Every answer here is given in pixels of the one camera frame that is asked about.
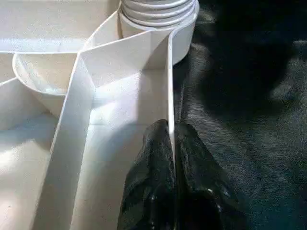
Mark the black work mat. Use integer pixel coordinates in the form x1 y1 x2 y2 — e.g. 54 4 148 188
172 0 307 230

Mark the white plastic table top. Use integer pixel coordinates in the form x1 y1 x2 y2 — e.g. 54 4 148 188
0 0 200 230

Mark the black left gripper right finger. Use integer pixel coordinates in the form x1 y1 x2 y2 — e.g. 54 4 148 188
173 123 241 230

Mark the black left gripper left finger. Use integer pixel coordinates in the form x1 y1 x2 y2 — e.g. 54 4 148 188
118 118 178 230

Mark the white plastic table leg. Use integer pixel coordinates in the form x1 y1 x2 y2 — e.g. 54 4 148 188
118 0 200 31

